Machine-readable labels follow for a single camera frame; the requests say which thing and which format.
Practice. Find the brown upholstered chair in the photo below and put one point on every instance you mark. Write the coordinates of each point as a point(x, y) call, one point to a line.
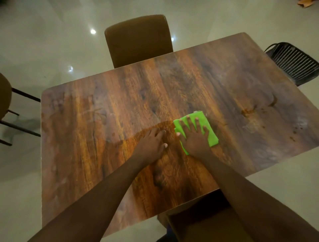
point(138, 40)
point(206, 224)
point(5, 94)

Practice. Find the person's blue trousers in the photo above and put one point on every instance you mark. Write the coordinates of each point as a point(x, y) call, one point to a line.
point(168, 236)

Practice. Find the person's left forearm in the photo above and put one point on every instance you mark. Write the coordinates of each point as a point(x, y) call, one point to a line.
point(92, 209)

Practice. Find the person's right hand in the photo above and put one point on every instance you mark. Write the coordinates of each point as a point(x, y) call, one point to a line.
point(197, 144)

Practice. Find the green cleaning cloth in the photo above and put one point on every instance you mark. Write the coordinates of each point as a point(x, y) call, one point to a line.
point(212, 139)

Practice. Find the person's left hand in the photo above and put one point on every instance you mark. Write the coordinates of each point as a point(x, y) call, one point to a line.
point(150, 148)

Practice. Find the wooden table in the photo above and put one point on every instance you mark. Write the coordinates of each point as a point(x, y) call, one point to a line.
point(99, 112)

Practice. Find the black plastic basket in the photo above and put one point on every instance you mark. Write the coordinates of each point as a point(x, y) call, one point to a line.
point(294, 62)

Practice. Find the person's right forearm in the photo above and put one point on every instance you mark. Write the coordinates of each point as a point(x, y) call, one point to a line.
point(256, 204)

